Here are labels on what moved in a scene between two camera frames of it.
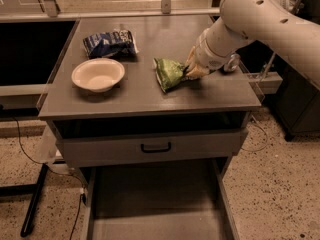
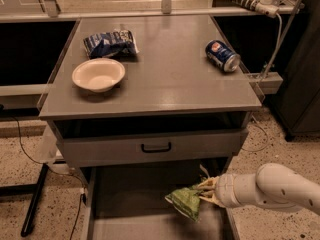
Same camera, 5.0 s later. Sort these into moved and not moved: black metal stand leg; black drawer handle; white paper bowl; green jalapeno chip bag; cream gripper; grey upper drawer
Moved: green jalapeno chip bag; cream gripper
Not moved: grey upper drawer; black metal stand leg; white paper bowl; black drawer handle
